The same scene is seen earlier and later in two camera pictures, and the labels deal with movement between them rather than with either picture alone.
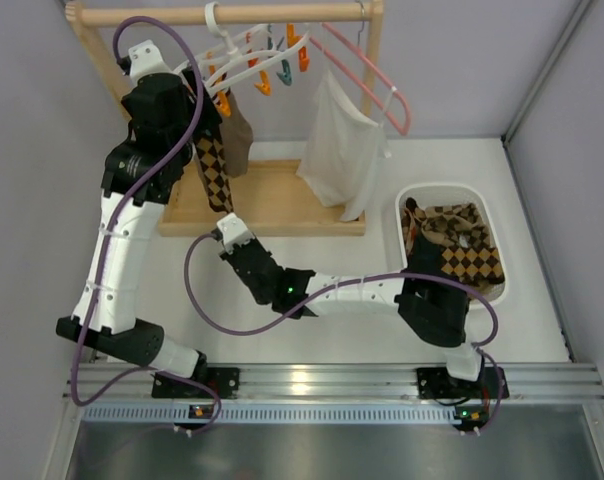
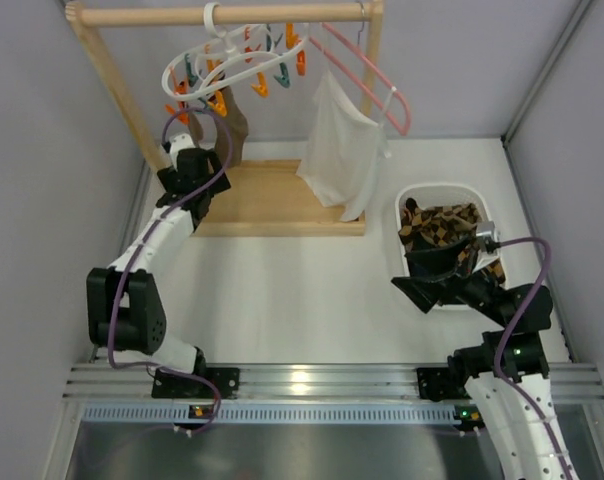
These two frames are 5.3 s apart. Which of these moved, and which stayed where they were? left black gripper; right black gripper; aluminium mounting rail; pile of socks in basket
Moved: left black gripper; right black gripper
Stayed: aluminium mounting rail; pile of socks in basket
